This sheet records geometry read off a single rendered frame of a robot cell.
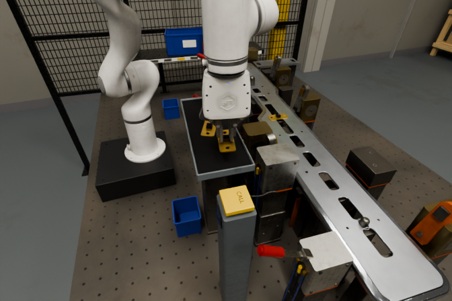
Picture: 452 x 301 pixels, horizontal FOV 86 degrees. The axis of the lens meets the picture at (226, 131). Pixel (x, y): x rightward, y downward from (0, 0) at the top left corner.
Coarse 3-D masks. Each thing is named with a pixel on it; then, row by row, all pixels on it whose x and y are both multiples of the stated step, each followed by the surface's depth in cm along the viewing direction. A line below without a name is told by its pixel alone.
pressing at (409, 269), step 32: (256, 96) 120; (320, 160) 82; (320, 192) 71; (352, 192) 71; (352, 224) 63; (384, 224) 63; (352, 256) 56; (416, 256) 56; (384, 288) 51; (416, 288) 51; (448, 288) 51
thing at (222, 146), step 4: (228, 132) 61; (224, 136) 58; (228, 136) 58; (224, 140) 58; (228, 140) 58; (220, 144) 57; (224, 144) 57; (228, 144) 57; (232, 144) 57; (220, 148) 56; (224, 148) 56; (232, 148) 56; (224, 152) 55
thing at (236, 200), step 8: (224, 192) 51; (232, 192) 51; (240, 192) 51; (248, 192) 51; (224, 200) 49; (232, 200) 49; (240, 200) 49; (248, 200) 49; (224, 208) 48; (232, 208) 48; (240, 208) 48; (248, 208) 48
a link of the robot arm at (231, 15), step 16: (208, 0) 38; (224, 0) 37; (240, 0) 38; (256, 0) 42; (208, 16) 40; (224, 16) 39; (240, 16) 39; (256, 16) 42; (208, 32) 41; (224, 32) 40; (240, 32) 41; (256, 32) 45; (208, 48) 43; (224, 48) 42; (240, 48) 43
